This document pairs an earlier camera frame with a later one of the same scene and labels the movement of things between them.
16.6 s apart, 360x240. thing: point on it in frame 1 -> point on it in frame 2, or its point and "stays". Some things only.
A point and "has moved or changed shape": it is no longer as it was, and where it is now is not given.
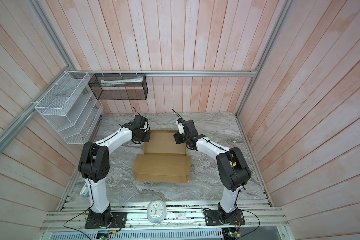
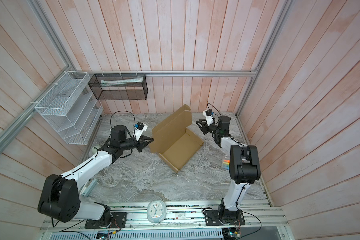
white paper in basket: (110, 82) stays
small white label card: (180, 216) stays
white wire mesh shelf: (70, 108) stays
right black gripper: (178, 138) -> (205, 127)
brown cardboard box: (164, 160) has moved or changed shape
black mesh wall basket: (119, 86) stays
